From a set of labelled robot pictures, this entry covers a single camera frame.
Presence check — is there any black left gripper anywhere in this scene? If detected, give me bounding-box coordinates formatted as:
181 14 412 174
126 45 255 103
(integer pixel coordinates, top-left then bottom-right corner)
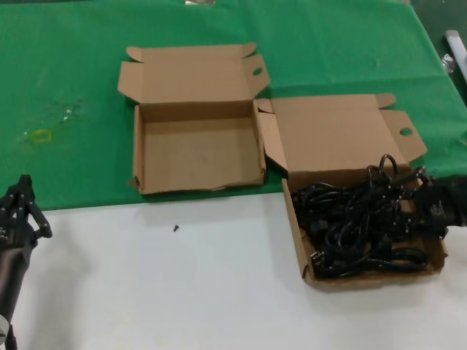
0 174 54 319

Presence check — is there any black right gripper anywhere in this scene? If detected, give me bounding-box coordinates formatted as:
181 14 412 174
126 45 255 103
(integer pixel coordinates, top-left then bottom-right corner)
397 166 467 241

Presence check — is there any open brown cardboard box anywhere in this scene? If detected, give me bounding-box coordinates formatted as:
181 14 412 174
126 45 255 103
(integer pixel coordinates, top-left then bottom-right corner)
117 42 271 198
256 93 449 292

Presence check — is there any white bar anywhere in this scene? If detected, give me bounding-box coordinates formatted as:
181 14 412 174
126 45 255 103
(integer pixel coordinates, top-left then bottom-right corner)
444 30 467 79

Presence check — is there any green tablecloth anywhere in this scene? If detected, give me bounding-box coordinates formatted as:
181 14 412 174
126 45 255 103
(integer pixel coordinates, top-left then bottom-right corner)
0 0 467 215

